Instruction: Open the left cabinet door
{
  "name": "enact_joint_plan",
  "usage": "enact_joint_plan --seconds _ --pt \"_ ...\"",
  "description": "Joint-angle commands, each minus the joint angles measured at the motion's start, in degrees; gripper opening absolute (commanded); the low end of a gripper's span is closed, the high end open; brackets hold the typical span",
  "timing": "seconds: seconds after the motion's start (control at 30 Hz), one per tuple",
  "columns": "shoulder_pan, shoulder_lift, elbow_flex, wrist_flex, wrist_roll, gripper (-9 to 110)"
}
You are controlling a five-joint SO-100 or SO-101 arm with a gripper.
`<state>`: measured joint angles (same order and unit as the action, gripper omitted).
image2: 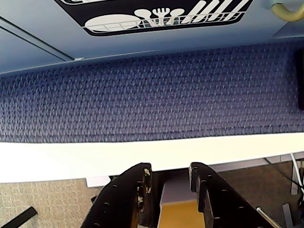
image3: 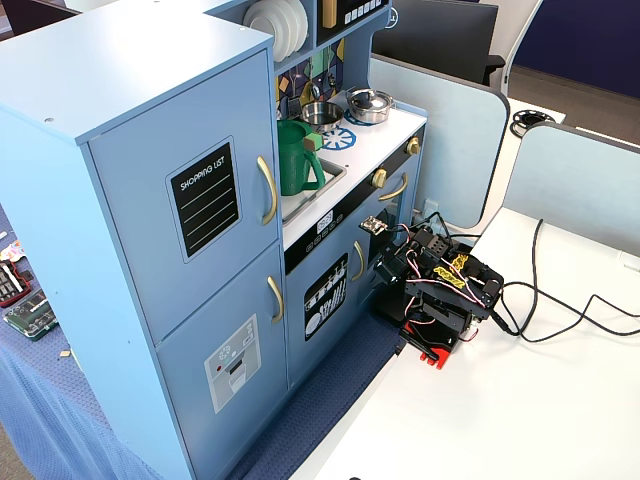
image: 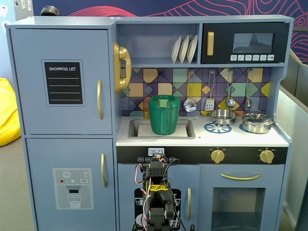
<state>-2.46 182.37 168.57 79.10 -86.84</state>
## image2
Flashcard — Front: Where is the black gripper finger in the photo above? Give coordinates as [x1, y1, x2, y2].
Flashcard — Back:
[82, 162, 158, 228]
[189, 162, 277, 228]

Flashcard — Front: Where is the blue toy kitchen cabinet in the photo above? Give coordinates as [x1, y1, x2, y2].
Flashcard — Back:
[0, 0, 304, 75]

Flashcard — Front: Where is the yellow and grey block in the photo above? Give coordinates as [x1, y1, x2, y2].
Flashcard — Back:
[158, 182, 206, 228]

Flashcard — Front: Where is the silver metal rod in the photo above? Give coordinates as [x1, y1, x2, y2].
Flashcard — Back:
[256, 207, 275, 228]

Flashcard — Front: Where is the black chair base leg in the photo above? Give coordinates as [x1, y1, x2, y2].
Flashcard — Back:
[0, 206, 38, 228]

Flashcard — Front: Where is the dark blue woven mat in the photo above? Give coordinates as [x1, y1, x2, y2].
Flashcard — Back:
[0, 42, 304, 145]

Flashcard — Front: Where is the black box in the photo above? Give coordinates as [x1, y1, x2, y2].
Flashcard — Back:
[295, 48, 304, 108]

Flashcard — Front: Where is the black floor cable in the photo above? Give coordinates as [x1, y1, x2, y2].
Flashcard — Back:
[265, 156, 304, 190]

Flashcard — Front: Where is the curved gold door handle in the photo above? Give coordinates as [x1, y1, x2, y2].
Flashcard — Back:
[270, 0, 304, 23]

